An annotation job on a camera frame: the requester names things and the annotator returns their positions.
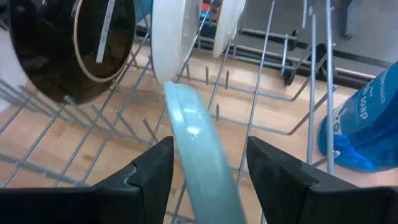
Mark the grey lace-patterned plate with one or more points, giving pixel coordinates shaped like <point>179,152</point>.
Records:
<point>171,37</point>

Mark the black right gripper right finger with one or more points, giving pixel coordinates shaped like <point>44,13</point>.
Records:
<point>295,199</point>

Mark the off-white plate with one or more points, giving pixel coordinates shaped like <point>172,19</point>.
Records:
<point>9,71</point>

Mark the large plain blue plate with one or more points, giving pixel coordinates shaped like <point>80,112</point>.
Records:
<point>143,9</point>

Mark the blue yellow mandala plate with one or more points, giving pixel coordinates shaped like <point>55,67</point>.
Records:
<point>228,25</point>

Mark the red and black toolbox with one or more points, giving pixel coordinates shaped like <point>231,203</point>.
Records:
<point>209,11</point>

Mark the light teal plate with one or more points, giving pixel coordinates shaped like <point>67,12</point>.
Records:
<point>202,149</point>

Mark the grey metal desk leg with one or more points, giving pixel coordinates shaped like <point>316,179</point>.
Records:
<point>345,18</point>

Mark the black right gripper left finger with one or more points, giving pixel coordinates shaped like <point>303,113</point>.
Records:
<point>109,205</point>

